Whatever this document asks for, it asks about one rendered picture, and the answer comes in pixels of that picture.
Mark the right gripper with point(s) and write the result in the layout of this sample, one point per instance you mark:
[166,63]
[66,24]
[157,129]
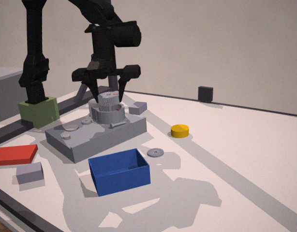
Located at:
[127,73]

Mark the grey gear with red arrow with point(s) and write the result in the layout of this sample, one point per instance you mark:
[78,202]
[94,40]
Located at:
[108,99]

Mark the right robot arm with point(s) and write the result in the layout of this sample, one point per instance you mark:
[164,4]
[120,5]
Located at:
[36,66]

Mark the short yellow cylinder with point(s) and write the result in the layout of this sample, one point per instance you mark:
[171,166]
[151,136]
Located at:
[179,131]

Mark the blue open-top box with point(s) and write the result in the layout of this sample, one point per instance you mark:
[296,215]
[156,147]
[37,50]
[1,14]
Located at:
[119,171]

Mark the red flat block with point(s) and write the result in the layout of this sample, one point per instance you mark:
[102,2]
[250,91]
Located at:
[15,155]

